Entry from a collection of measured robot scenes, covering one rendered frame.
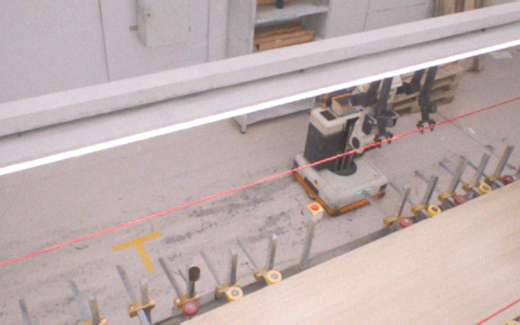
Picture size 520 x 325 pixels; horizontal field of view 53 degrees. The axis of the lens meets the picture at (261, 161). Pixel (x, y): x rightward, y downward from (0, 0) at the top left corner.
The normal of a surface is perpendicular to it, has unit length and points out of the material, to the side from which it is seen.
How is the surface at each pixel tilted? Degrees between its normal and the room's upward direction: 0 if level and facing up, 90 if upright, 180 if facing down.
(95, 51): 90
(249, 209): 0
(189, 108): 61
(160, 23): 90
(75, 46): 90
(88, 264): 0
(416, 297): 0
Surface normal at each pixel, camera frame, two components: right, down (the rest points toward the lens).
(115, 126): 0.48, 0.14
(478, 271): 0.08, -0.77
